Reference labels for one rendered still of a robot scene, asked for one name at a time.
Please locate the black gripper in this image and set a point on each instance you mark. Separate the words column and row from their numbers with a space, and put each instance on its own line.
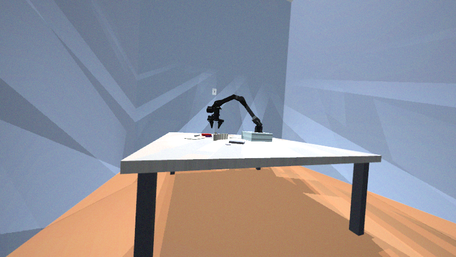
column 215, row 118

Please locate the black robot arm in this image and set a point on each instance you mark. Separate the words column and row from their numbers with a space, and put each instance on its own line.
column 216, row 106

